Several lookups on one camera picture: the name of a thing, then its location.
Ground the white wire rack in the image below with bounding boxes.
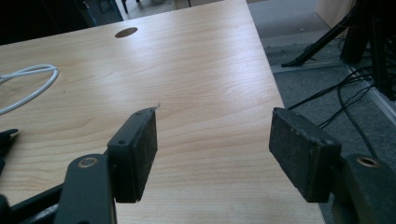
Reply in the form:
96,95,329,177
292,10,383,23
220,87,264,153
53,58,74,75
0,63,60,116

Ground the metal floor rail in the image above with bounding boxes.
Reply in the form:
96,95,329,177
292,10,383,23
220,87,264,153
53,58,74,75
270,60,347,75
347,65,396,126

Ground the black floor cable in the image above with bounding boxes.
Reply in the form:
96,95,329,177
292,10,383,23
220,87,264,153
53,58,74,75
318,83,379,158
288,66,375,110

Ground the light wooden cabinet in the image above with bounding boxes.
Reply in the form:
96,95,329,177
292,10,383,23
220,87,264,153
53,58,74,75
314,0,357,31

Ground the black metal stand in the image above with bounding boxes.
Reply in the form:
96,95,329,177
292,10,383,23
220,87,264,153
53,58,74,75
281,0,396,101

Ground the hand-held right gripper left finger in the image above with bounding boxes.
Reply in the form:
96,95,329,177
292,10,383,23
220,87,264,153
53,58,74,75
106,106,159,203

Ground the black cabinet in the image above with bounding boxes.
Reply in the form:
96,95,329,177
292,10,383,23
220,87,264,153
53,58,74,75
74,0,124,28

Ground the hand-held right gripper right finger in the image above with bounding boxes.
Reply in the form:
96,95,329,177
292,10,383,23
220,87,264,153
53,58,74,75
268,106,343,203

